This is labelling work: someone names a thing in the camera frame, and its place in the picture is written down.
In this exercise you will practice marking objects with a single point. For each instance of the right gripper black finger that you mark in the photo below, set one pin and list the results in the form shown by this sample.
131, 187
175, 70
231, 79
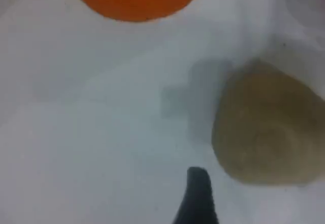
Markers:
198, 201

